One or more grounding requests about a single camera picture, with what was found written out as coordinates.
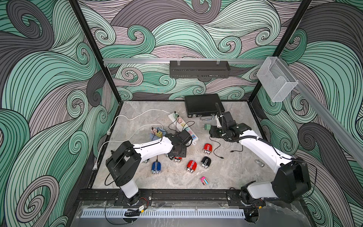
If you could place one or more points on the red shaver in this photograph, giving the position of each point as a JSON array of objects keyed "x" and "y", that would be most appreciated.
[
  {"x": 207, "y": 149},
  {"x": 177, "y": 159},
  {"x": 191, "y": 166}
]

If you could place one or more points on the blue shaver front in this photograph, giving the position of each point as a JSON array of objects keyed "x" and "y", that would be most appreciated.
[{"x": 156, "y": 167}]

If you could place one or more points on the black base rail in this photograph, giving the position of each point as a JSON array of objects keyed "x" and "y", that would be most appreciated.
[{"x": 230, "y": 197}]

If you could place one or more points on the black wall shelf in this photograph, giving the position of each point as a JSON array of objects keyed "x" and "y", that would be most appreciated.
[{"x": 202, "y": 70}]

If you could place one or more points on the aluminium wall rail back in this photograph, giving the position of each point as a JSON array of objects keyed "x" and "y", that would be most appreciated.
[{"x": 167, "y": 60}]

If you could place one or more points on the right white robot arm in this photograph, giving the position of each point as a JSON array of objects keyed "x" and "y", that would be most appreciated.
[{"x": 292, "y": 178}]

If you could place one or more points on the green charger adapter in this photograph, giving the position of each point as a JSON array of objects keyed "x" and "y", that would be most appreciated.
[{"x": 207, "y": 127}]

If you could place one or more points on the black shaver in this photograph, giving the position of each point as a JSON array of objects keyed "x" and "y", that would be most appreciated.
[{"x": 205, "y": 162}]

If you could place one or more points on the white slotted cable duct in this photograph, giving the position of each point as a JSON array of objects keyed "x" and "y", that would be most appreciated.
[{"x": 166, "y": 213}]

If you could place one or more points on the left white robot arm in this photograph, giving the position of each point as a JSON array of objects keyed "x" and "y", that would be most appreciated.
[{"x": 124, "y": 162}]

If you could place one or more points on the black briefcase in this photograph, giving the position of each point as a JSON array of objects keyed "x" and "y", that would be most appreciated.
[{"x": 203, "y": 105}]

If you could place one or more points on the aluminium wall rail right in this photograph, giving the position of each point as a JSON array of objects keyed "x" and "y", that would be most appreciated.
[{"x": 312, "y": 89}]

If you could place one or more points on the white power strip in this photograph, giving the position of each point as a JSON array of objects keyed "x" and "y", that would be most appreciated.
[{"x": 182, "y": 125}]

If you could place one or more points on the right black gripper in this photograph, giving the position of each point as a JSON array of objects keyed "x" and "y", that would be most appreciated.
[{"x": 212, "y": 132}]

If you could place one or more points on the aluminium wall rail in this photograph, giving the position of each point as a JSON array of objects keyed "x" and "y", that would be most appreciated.
[
  {"x": 312, "y": 89},
  {"x": 167, "y": 60}
]

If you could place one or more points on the yellow charger adapter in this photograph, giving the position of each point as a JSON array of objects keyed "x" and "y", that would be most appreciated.
[{"x": 159, "y": 134}]

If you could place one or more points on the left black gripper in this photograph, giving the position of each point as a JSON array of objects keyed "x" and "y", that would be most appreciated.
[{"x": 183, "y": 154}]

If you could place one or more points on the silver metal knob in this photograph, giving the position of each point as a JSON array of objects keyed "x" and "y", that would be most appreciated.
[{"x": 260, "y": 163}]

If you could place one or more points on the light blue socket cube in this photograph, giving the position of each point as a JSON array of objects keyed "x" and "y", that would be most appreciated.
[{"x": 154, "y": 130}]

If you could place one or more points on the pink striped small box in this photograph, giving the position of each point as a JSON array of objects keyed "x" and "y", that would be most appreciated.
[{"x": 204, "y": 180}]

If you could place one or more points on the clear acrylic wall box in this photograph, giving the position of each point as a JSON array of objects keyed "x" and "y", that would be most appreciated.
[{"x": 277, "y": 78}]

